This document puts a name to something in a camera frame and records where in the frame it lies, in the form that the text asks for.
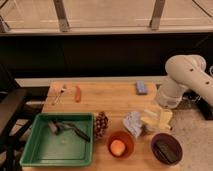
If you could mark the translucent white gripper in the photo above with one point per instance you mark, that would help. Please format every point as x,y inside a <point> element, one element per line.
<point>170,93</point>

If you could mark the blue grey towel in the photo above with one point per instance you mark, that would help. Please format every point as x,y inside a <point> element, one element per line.
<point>132,122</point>

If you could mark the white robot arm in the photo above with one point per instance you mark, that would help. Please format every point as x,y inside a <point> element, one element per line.
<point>184,72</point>

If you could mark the green plastic tray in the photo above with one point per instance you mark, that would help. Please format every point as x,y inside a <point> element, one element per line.
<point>45,149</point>

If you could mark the blue sponge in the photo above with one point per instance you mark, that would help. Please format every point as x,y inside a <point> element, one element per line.
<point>141,88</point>

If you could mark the dark purple bowl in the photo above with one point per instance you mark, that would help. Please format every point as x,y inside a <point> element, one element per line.
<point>172,142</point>

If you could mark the wooden cutting board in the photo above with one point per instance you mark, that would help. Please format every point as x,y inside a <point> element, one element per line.
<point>116,99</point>

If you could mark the black object in bowl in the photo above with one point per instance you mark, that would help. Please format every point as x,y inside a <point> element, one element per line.
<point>165,152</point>

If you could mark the orange bowl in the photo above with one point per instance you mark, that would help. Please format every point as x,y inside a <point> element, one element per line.
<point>126,139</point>

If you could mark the pine cone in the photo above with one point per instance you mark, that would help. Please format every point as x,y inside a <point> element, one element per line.
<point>100,125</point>

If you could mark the orange fruit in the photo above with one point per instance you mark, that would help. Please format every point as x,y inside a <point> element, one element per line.
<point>117,147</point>

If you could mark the orange carrot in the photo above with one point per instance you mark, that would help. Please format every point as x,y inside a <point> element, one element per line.
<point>78,94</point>

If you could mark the silver fork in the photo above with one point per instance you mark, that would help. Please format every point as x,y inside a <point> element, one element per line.
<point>62,90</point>

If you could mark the black dish brush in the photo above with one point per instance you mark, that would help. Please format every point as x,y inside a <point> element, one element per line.
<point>58,127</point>

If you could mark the black chair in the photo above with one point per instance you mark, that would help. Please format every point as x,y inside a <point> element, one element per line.
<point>16,116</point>

